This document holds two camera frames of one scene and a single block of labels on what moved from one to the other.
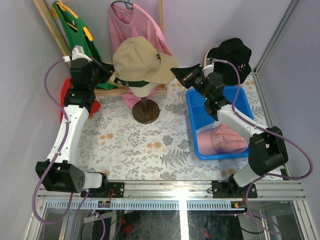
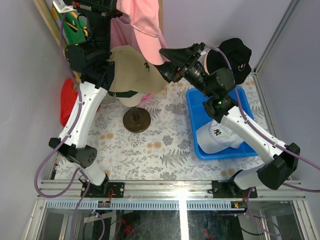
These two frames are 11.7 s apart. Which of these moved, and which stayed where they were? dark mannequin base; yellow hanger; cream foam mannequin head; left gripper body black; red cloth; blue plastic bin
Moved: left gripper body black; cream foam mannequin head; dark mannequin base
Stayed: red cloth; yellow hanger; blue plastic bin
